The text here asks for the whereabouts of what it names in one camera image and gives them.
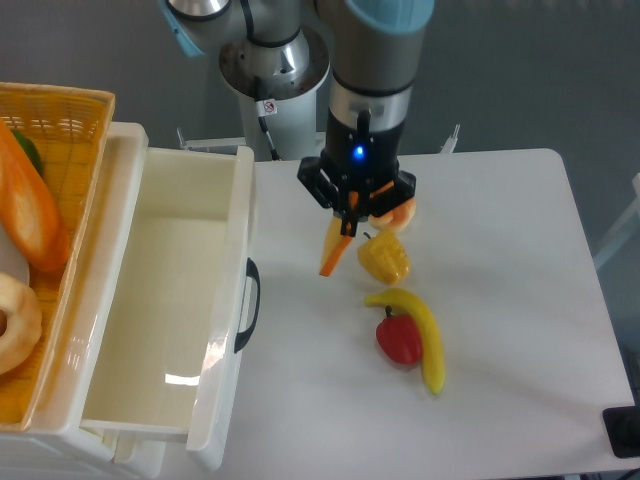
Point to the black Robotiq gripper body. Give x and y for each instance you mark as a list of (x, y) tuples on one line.
[(368, 157)]

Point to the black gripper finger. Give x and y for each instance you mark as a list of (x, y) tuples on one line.
[(344, 207), (358, 209)]

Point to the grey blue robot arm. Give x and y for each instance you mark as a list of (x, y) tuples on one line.
[(339, 111)]

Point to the knotted bread roll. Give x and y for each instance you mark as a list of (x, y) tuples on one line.
[(397, 219)]

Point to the white upper drawer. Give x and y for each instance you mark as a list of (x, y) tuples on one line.
[(169, 371)]

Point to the white drawer cabinet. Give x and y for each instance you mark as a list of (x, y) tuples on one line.
[(59, 444)]

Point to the yellow bell pepper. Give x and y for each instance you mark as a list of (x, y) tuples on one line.
[(385, 258)]

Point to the red bell pepper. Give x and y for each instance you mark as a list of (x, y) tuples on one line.
[(399, 339)]

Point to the yellow banana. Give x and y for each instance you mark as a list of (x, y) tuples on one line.
[(405, 302)]

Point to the orange woven basket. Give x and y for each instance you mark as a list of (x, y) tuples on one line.
[(69, 127)]

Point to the orange baguette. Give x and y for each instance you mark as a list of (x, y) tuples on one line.
[(29, 213)]

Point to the green vegetable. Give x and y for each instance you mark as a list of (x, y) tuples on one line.
[(30, 150)]

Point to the white object in basket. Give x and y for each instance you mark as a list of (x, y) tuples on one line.
[(13, 262)]

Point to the black device at table edge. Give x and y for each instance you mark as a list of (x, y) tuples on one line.
[(622, 427)]

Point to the beige bagel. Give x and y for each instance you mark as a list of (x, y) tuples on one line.
[(23, 315)]

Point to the black drawer handle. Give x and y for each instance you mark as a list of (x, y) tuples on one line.
[(251, 302)]

